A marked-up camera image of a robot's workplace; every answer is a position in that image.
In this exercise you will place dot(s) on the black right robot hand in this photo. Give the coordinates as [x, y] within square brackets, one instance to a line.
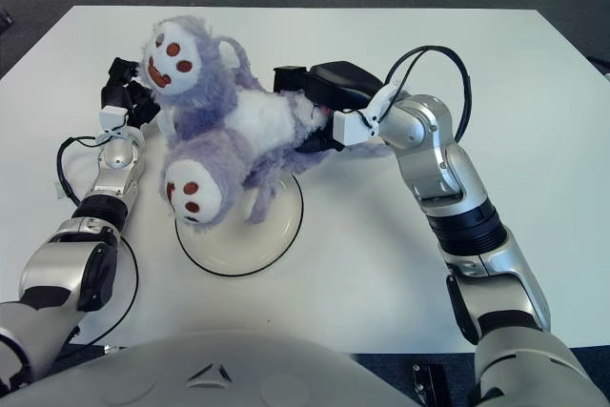
[343, 85]

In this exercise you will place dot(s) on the white plate with black rim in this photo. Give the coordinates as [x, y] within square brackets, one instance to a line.
[267, 245]

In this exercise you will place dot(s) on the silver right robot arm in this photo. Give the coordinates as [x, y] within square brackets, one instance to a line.
[443, 168]

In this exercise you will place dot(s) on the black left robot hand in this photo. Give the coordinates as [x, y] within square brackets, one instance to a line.
[116, 90]

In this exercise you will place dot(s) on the white wrist sensor box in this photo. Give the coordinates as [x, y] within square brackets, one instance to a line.
[113, 117]
[350, 128]

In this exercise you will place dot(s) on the white neighbouring table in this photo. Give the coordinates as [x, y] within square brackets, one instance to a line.
[607, 77]

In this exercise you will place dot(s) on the grey robot torso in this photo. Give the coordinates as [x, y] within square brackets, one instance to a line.
[238, 369]

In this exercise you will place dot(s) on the white right wrist sensor box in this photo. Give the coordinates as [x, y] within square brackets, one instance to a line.
[350, 128]

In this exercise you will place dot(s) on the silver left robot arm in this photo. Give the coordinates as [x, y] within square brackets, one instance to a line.
[67, 273]

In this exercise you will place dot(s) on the small white tape tag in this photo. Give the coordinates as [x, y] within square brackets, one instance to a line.
[58, 191]

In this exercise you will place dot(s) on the purple plush bunny doll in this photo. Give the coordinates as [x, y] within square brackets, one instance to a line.
[238, 126]

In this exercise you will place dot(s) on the black metal bracket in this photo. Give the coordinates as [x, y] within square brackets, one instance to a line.
[433, 383]

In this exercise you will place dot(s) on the white left wrist sensor box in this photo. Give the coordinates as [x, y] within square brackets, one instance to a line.
[113, 117]

